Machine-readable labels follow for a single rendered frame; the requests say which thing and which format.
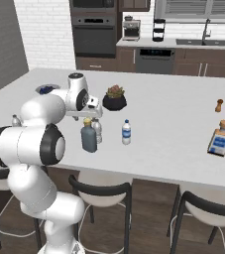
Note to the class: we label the grey bowl with blue contents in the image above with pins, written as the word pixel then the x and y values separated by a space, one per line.
pixel 46 88

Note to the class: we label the black blender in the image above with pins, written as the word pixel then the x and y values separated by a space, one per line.
pixel 158 30

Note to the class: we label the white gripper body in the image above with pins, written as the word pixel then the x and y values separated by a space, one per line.
pixel 84 113

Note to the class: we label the dark blue glass bottle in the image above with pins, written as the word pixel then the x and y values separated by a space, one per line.
pixel 89 139

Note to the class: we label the brown wall cupboard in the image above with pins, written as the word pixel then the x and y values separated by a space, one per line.
pixel 134 4

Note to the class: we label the black microwave oven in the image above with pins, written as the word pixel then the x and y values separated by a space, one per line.
pixel 92 3

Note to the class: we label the flat blue-label glass bottle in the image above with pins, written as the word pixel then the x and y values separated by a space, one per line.
pixel 219 140

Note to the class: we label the dark grey dishwasher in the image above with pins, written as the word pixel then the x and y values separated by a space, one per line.
pixel 155 61

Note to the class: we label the window with blinds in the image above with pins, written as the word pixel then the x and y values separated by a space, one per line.
pixel 196 9

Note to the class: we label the small clear grey-capped bottle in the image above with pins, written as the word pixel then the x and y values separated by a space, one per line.
pixel 15 121

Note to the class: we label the blue-label plastic water bottle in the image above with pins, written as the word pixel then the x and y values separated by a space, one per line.
pixel 126 134

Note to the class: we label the brown base cupboards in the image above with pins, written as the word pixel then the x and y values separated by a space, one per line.
pixel 203 63

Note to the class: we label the black wall oven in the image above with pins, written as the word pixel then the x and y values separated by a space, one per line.
pixel 94 36

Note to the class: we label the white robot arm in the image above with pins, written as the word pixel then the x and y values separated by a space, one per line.
pixel 34 145

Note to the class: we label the clear plastic bottle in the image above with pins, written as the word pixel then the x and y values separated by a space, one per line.
pixel 98 129

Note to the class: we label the brown pepper shaker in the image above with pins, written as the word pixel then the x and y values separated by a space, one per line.
pixel 219 105

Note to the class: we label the silver coffee machine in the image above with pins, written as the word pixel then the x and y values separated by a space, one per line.
pixel 131 29

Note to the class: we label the grey sink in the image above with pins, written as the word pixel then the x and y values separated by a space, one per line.
pixel 204 42

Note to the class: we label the plant in black pot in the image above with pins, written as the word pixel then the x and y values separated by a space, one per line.
pixel 114 99

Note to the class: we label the grey tap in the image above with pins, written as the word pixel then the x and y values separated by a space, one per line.
pixel 205 29

